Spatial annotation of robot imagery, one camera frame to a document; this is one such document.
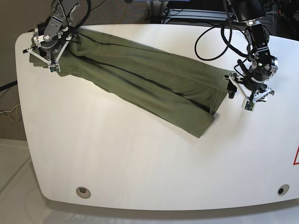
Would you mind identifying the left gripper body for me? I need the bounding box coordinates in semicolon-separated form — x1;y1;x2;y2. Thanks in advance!
223;72;274;103

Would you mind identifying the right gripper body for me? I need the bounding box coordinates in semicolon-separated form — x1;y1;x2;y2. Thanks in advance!
22;35;73;68

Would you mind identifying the olive green T-shirt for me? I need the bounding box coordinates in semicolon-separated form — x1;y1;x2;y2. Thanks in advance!
29;28;232;139

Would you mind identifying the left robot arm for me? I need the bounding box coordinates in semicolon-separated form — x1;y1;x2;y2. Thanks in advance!
225;0;278;110

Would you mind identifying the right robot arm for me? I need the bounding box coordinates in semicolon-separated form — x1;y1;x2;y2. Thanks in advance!
23;0;81;72

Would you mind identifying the black bar under table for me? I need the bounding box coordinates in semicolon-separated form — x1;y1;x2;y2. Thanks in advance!
0;80;18;92

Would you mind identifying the grey metal table leg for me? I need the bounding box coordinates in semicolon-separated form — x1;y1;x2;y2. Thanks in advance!
146;0;169;24

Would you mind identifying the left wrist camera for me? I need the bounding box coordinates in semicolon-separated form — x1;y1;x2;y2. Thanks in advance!
242;99;255;112

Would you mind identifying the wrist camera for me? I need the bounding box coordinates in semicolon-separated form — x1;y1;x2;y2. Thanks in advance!
242;99;255;112
49;63;61;73

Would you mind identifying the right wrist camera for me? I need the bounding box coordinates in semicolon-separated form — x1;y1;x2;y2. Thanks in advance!
49;63;61;73

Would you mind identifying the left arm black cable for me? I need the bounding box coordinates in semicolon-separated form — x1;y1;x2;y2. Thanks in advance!
195;0;252;61

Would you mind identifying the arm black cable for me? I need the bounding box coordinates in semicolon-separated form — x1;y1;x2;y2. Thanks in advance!
195;0;252;61
70;0;92;30

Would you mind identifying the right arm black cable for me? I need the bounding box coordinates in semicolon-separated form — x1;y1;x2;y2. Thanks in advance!
70;0;92;30

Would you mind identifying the yellow floor cable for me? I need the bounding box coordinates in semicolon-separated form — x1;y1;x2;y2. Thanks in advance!
0;105;22;123

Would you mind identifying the grey metal frame rail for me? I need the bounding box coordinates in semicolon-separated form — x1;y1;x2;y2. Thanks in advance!
160;8;227;24

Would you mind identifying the right table cable grommet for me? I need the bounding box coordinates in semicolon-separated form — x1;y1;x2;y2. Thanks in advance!
278;184;290;196

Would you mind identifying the table cable grommet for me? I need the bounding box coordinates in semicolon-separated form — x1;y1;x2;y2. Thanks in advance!
278;184;290;196
76;187;91;199

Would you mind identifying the left table cable grommet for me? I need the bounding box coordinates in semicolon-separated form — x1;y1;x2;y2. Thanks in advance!
76;187;91;199

